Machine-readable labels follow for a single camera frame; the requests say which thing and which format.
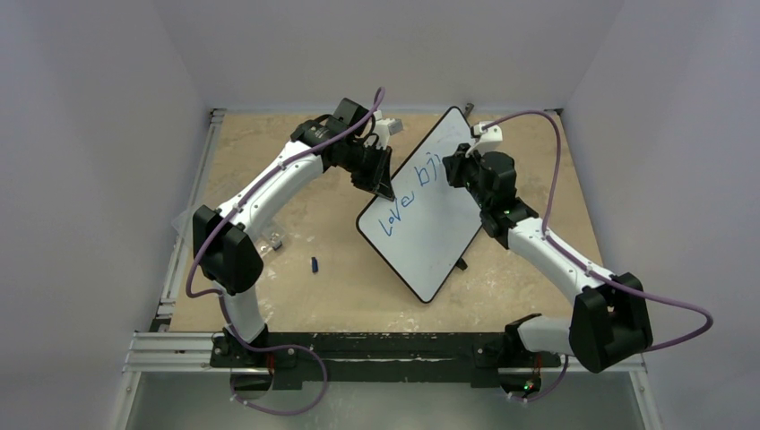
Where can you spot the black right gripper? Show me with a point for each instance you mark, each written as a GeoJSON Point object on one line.
{"type": "Point", "coordinates": [462, 167]}

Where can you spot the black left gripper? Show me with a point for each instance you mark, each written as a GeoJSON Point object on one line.
{"type": "Point", "coordinates": [376, 182]}

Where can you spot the black framed whiteboard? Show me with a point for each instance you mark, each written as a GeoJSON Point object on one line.
{"type": "Point", "coordinates": [425, 230]}

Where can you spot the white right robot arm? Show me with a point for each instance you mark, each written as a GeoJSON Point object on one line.
{"type": "Point", "coordinates": [610, 320]}

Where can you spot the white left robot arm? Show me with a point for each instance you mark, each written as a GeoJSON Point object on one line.
{"type": "Point", "coordinates": [226, 262]}

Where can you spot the black base beam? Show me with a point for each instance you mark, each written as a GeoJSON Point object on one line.
{"type": "Point", "coordinates": [479, 359]}

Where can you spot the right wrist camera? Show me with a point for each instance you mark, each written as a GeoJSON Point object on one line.
{"type": "Point", "coordinates": [486, 137]}

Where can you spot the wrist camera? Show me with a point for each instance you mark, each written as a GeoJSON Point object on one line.
{"type": "Point", "coordinates": [486, 137]}
{"type": "Point", "coordinates": [384, 128]}

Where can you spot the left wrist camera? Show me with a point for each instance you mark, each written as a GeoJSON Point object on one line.
{"type": "Point", "coordinates": [384, 128]}

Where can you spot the aluminium frame rail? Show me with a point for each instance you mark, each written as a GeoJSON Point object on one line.
{"type": "Point", "coordinates": [159, 349]}

